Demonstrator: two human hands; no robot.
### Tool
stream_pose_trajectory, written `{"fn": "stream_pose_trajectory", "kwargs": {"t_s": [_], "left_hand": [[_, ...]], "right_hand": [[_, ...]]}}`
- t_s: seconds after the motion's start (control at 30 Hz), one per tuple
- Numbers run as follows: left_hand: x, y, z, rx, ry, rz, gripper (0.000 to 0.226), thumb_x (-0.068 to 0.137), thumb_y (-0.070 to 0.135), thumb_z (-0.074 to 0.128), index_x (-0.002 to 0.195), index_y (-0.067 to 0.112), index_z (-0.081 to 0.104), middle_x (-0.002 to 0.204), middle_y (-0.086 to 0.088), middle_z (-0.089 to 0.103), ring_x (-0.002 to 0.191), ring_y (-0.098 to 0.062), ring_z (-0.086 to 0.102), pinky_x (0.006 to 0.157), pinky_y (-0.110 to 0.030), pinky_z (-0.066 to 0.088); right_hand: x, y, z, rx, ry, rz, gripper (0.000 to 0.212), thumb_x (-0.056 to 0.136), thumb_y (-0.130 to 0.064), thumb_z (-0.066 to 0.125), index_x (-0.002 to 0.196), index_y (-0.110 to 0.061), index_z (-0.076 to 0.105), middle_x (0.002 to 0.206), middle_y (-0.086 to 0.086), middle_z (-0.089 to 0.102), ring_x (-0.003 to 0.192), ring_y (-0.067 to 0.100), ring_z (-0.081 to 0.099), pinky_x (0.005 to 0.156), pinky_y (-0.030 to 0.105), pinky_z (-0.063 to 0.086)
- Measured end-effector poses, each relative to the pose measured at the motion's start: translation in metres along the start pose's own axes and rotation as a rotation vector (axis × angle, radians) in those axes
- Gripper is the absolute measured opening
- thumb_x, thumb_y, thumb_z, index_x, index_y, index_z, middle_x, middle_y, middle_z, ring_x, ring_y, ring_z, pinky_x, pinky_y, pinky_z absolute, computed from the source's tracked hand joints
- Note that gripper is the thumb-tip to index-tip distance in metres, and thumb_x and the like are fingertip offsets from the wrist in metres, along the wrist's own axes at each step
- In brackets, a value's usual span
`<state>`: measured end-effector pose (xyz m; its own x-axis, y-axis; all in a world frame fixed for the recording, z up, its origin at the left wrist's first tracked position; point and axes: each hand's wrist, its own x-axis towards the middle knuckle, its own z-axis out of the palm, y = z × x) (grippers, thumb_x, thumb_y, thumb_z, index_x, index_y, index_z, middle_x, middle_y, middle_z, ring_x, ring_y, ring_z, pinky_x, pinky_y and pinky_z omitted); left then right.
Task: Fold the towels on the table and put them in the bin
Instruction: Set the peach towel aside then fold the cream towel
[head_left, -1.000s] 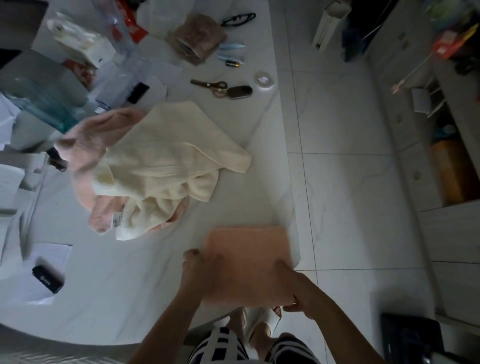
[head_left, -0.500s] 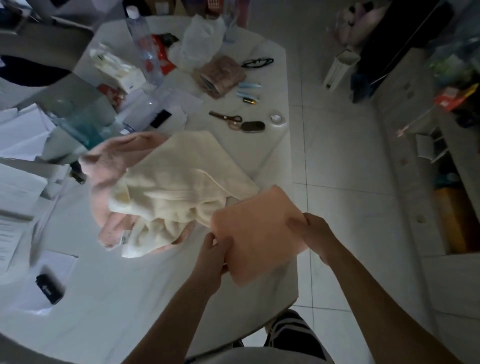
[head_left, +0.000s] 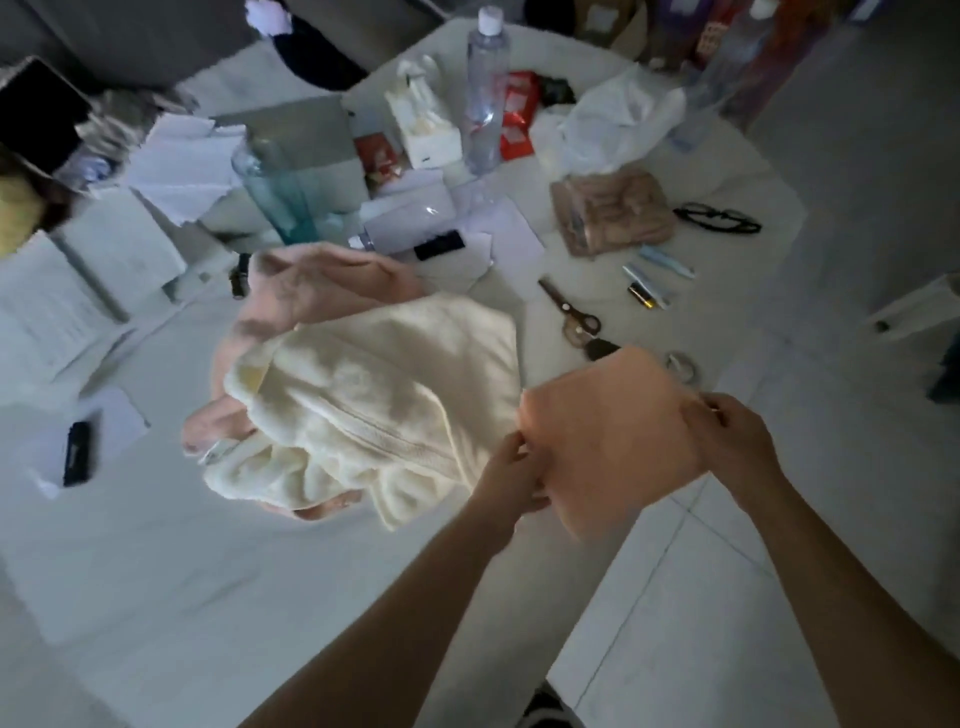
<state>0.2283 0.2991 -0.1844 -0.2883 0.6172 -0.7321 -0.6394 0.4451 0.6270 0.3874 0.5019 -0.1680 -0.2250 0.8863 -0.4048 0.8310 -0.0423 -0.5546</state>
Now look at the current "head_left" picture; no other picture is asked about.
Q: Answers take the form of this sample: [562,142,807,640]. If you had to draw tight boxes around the person's left hand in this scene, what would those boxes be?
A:
[468,429,553,535]

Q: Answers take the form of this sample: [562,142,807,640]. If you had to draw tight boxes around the person's right hand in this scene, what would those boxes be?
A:
[679,391,786,517]

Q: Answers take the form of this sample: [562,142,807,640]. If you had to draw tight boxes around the small orange cloth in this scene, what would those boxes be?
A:
[519,345,710,543]

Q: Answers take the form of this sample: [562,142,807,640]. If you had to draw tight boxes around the person's left forearm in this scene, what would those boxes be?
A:
[238,498,519,728]

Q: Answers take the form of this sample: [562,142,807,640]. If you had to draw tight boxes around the person's right forearm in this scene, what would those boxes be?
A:
[738,480,960,728]

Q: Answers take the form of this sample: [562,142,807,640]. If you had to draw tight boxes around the cream fleece towel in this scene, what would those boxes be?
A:
[201,292,524,532]

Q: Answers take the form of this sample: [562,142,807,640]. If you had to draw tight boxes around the small white tube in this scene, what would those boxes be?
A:
[638,245,697,281]

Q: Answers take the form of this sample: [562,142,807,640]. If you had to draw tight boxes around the black eyeglasses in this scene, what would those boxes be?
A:
[672,201,764,236]

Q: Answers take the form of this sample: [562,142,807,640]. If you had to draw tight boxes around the small black rectangular device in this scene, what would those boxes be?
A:
[412,230,468,263]

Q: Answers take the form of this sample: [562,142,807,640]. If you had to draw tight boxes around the white paper sheet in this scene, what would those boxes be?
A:
[457,196,547,282]

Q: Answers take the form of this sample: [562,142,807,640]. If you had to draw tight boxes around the clear bag of brown snacks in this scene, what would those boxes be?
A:
[549,168,678,259]

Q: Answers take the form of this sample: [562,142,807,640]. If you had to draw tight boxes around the white chair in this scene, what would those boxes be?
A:
[862,271,960,346]

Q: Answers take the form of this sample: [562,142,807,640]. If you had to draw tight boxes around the white bottle lying down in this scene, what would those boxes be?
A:
[348,196,460,256]

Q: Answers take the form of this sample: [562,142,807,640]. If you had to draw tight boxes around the person's shoe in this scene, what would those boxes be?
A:
[514,682,586,728]

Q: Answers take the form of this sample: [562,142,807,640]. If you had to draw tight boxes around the pink fleece towel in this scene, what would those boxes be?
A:
[181,243,429,522]

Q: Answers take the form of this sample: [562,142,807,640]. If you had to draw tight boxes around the white plastic bag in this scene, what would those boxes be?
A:
[529,63,688,180]

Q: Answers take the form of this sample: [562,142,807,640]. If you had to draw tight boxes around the small red packet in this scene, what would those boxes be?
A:
[354,133,405,190]

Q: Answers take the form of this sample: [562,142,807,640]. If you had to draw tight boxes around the red snack packet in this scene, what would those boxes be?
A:
[499,71,543,162]

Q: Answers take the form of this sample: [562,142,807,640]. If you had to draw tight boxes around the white tissue box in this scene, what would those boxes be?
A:
[384,58,465,171]

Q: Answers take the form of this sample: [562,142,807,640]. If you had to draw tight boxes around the teal glass jar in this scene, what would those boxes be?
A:
[231,131,361,246]

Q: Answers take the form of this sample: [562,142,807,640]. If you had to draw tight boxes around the clear plastic water bottle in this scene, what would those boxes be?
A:
[460,6,511,177]

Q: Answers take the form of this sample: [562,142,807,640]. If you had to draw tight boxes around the stack of white papers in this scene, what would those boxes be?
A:
[123,112,249,226]

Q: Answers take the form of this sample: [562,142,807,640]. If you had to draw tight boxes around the black lighter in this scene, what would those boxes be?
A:
[62,420,94,489]

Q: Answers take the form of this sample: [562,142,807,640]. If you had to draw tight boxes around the open white notebook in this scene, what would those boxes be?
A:
[0,187,189,406]

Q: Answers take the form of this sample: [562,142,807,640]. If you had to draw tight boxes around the scissors with brown handles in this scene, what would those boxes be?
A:
[537,277,622,363]

